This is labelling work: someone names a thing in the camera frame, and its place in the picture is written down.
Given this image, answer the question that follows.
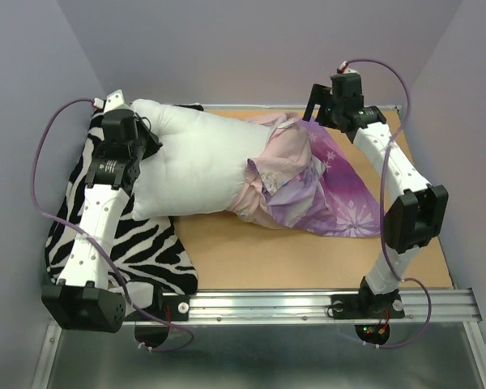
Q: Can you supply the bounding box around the white pillow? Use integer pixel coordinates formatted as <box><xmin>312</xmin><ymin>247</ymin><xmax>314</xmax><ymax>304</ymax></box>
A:
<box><xmin>131</xmin><ymin>99</ymin><xmax>272</xmax><ymax>220</ymax></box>

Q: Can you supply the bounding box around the purple pink princess pillowcase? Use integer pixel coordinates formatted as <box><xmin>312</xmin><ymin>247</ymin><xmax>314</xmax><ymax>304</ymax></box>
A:
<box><xmin>229</xmin><ymin>113</ymin><xmax>380</xmax><ymax>238</ymax></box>

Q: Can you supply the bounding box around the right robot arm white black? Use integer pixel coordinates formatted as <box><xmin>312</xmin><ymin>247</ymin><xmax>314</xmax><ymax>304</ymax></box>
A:
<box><xmin>303</xmin><ymin>72</ymin><xmax>449</xmax><ymax>319</ymax></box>

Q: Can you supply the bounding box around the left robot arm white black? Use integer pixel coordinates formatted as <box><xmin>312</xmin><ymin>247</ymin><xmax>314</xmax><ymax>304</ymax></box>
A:
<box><xmin>41</xmin><ymin>106</ymin><xmax>162</xmax><ymax>333</ymax></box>

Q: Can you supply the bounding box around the zebra print pillow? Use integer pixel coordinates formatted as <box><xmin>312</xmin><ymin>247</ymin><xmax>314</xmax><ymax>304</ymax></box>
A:
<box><xmin>44</xmin><ymin>109</ymin><xmax>198</xmax><ymax>295</ymax></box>

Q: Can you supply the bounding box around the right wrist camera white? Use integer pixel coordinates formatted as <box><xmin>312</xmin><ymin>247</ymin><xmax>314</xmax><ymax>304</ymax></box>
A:
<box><xmin>337</xmin><ymin>62</ymin><xmax>358</xmax><ymax>75</ymax></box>

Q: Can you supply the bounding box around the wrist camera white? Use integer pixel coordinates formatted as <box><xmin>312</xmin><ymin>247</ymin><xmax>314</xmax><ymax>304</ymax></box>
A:
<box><xmin>92</xmin><ymin>89</ymin><xmax>129</xmax><ymax>113</ymax></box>
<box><xmin>337</xmin><ymin>62</ymin><xmax>358</xmax><ymax>75</ymax></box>

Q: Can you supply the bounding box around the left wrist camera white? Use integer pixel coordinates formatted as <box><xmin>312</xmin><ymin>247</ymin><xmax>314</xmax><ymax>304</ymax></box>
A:
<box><xmin>92</xmin><ymin>89</ymin><xmax>129</xmax><ymax>113</ymax></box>

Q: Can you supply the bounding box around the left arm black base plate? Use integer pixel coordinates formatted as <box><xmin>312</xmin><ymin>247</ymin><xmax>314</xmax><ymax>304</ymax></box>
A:
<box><xmin>113</xmin><ymin>293</ymin><xmax>191</xmax><ymax>323</ymax></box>

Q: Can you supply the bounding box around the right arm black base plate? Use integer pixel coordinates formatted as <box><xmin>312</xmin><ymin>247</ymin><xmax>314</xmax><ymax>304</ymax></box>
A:
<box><xmin>330</xmin><ymin>293</ymin><xmax>405</xmax><ymax>320</ymax></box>

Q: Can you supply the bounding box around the aluminium mounting rail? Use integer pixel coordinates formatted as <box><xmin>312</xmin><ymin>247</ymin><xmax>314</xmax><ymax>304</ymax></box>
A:
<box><xmin>33</xmin><ymin>289</ymin><xmax>486</xmax><ymax>388</ymax></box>

